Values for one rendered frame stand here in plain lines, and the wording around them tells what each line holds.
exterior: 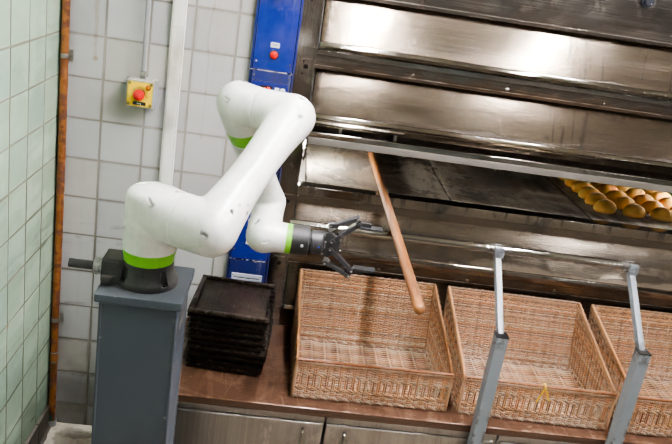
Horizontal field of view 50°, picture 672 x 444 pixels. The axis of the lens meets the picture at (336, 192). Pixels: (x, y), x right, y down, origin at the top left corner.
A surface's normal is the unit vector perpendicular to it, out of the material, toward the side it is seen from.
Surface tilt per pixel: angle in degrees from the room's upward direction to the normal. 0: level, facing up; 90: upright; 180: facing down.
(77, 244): 90
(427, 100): 70
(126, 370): 90
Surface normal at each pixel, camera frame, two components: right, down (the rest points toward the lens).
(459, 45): 0.09, -0.03
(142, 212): -0.39, 0.18
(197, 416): 0.04, 0.33
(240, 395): 0.15, -0.94
